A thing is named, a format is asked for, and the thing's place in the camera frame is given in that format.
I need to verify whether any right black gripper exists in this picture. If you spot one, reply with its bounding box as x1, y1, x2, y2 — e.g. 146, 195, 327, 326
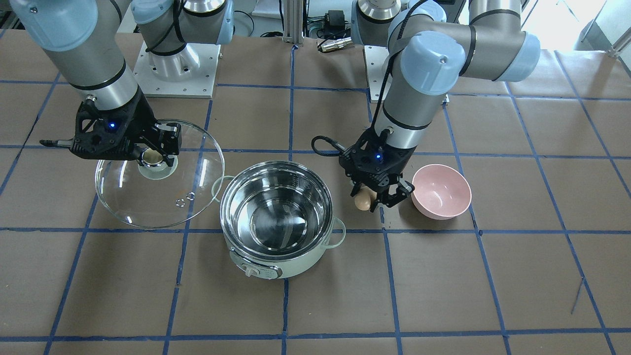
39, 92, 182, 168

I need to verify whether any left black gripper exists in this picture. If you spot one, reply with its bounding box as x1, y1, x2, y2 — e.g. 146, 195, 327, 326
339, 130, 415, 208

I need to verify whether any brown egg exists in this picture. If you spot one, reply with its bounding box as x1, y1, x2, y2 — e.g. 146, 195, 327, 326
354, 187, 377, 211

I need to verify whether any glass pot lid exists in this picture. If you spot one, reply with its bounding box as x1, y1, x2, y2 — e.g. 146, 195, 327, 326
95, 120, 225, 229

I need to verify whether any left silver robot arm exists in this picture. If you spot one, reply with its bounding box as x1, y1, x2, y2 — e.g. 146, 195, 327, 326
339, 0, 541, 211

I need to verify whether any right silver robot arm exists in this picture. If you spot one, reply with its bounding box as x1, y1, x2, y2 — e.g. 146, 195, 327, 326
10, 0, 234, 167

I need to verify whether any pale green electric pot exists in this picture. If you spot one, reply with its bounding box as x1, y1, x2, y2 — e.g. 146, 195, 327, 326
219, 160, 347, 280

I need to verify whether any pink bowl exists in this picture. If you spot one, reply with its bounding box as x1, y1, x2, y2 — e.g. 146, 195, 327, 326
412, 164, 472, 220

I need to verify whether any silver metal cylinder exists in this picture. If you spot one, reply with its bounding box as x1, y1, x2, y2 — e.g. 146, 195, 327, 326
317, 37, 354, 53

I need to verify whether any brown gridded table mat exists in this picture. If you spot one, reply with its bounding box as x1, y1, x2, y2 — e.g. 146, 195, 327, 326
0, 29, 631, 355

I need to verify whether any black adapter behind table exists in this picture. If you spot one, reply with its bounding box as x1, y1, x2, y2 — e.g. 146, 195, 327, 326
324, 10, 346, 31

